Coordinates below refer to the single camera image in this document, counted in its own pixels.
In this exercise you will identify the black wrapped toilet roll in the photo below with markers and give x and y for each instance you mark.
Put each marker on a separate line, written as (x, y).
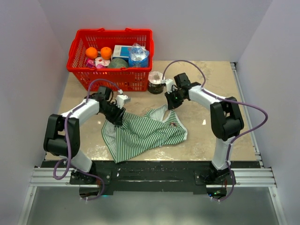
(155, 85)

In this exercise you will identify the white blue carton box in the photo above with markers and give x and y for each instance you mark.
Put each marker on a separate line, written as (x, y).
(121, 51)

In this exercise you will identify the right orange fruit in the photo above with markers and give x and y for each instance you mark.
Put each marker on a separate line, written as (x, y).
(106, 53)

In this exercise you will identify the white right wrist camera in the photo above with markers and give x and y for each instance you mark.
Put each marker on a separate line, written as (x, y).
(168, 83)

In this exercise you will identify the green melon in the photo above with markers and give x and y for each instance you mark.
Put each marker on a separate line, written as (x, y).
(118, 63)

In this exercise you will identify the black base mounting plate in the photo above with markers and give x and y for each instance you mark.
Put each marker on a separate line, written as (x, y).
(151, 176)

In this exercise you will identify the green white striped garment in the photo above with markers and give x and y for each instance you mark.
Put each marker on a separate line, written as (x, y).
(142, 133)

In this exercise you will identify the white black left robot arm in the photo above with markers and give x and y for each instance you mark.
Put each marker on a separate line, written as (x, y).
(62, 136)

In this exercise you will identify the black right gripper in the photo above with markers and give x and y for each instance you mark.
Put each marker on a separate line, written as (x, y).
(172, 104)

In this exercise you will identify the blue wrapped tissue pack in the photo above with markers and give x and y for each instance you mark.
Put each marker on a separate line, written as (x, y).
(138, 56)

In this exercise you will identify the left orange fruit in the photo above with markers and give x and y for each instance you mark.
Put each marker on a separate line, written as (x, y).
(91, 53)

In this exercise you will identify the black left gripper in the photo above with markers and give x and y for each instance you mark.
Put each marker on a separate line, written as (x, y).
(117, 119)

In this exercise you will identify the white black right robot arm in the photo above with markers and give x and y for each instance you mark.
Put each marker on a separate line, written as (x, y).
(225, 119)

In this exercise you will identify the red plastic shopping basket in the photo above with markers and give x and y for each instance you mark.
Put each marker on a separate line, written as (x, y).
(127, 79)

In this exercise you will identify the orange fruit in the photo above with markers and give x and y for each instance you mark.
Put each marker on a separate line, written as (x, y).
(106, 53)
(91, 53)

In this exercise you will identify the pink white snack packet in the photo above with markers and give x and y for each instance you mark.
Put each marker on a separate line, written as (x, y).
(98, 63)

